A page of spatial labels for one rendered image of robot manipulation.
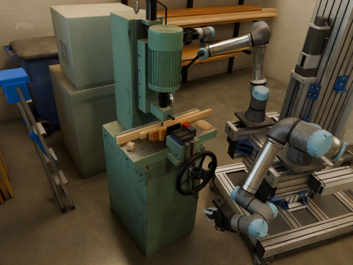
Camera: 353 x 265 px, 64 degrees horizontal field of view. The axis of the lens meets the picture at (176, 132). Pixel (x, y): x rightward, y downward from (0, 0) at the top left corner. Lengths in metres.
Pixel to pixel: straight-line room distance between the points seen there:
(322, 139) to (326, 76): 0.63
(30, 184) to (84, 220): 0.68
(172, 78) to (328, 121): 1.08
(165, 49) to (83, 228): 1.54
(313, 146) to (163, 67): 0.78
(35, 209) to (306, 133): 2.12
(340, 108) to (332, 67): 0.34
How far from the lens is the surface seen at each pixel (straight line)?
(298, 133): 1.30
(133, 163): 1.50
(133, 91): 1.71
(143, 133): 1.64
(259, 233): 1.29
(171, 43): 1.42
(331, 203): 2.62
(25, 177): 2.97
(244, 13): 4.48
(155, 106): 1.65
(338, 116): 2.10
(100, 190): 2.66
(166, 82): 1.49
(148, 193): 1.71
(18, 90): 1.91
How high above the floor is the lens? 1.84
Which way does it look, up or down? 33 degrees down
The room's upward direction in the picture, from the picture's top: 4 degrees clockwise
